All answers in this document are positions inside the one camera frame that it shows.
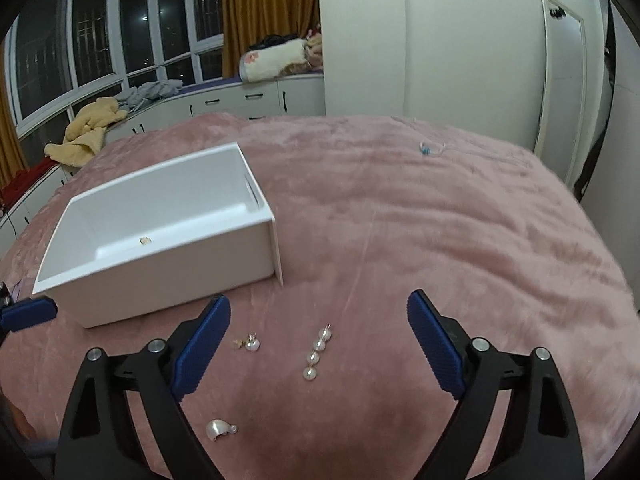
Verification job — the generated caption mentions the white rectangular storage box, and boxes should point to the white rectangular storage box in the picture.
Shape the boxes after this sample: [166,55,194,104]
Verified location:
[32,143,283,328]

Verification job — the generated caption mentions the upper pearl strand earring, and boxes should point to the upper pearl strand earring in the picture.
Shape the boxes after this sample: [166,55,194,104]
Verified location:
[303,324,333,382]

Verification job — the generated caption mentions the red cloth on bench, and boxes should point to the red cloth on bench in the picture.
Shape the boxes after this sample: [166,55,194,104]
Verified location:
[1,157,56,209]

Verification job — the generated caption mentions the pink plush bed blanket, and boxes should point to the pink plush bed blanket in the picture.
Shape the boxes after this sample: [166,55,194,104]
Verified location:
[1,114,639,479]

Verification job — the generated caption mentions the yellow blanket on bench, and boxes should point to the yellow blanket on bench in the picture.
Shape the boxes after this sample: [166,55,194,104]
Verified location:
[44,98,128,168]

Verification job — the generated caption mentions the grey clothes pile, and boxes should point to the grey clothes pile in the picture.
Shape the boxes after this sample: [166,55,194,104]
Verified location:
[115,79,183,113]

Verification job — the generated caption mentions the white window bench cabinets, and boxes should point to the white window bench cabinets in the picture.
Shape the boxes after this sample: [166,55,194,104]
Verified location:
[1,72,326,254]

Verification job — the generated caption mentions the large bay window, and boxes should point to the large bay window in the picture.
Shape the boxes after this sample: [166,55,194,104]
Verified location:
[3,0,224,158]

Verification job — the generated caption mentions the white floral rolled blanket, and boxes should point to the white floral rolled blanket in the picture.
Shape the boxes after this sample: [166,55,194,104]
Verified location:
[239,39,309,82]

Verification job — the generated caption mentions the pink stuffed toys pile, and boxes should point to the pink stuffed toys pile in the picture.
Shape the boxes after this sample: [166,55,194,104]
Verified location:
[305,29,323,72]

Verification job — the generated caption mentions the right mustard curtain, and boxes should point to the right mustard curtain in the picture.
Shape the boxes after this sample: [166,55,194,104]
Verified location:
[221,0,320,78]

